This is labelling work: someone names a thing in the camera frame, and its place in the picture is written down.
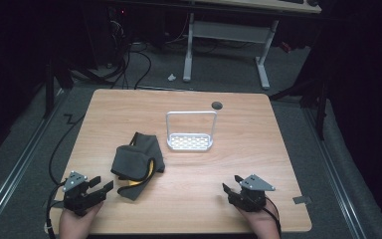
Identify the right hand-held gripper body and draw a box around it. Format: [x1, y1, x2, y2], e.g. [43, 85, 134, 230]
[233, 173, 277, 213]

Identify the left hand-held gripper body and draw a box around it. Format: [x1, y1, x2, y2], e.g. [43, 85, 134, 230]
[62, 170, 107, 217]

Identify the dark grey cloth yellow lining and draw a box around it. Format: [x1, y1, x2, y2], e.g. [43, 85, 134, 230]
[109, 131, 166, 202]

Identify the person's right hand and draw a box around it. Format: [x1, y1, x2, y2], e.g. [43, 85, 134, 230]
[237, 202, 282, 239]

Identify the person's left hand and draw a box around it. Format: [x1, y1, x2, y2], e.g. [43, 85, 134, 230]
[59, 200, 104, 239]

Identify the white metal rack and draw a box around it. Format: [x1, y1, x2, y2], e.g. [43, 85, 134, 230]
[165, 110, 219, 152]

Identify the black metal stand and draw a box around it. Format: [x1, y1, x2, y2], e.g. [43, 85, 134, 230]
[42, 59, 76, 120]
[268, 78, 330, 141]

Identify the white-framed wooden desk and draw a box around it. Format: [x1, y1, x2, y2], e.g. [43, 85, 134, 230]
[182, 0, 323, 91]

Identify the black computer tower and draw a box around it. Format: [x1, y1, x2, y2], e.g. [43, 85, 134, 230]
[105, 5, 132, 69]

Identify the right hand-held gripper black cable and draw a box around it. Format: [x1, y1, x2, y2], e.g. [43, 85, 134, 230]
[263, 195, 283, 239]

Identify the hand-held gripper black cable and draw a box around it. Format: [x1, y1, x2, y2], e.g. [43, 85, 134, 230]
[45, 180, 67, 239]
[263, 195, 283, 239]

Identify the left hand-held gripper black cable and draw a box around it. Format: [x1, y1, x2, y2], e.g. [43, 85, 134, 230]
[45, 180, 67, 239]

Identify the black floor cable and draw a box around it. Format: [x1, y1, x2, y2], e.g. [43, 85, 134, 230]
[48, 113, 86, 187]

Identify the metal floor rail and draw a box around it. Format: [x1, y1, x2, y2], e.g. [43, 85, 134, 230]
[0, 89, 66, 231]
[301, 109, 368, 239]

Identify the bundle of black floor cables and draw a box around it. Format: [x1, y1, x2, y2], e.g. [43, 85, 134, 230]
[69, 39, 153, 91]

